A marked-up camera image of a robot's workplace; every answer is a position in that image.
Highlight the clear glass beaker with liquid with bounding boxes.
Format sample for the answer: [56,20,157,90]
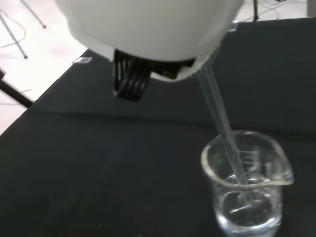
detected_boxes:
[200,130,295,237]

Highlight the black tripod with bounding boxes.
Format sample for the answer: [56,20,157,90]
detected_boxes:
[0,69,34,108]

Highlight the grey metal stand legs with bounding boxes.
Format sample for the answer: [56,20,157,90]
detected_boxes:
[0,0,47,60]

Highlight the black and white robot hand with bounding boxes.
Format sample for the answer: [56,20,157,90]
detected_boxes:
[53,0,245,102]

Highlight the black bench cloth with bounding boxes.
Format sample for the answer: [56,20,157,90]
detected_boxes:
[0,17,316,237]

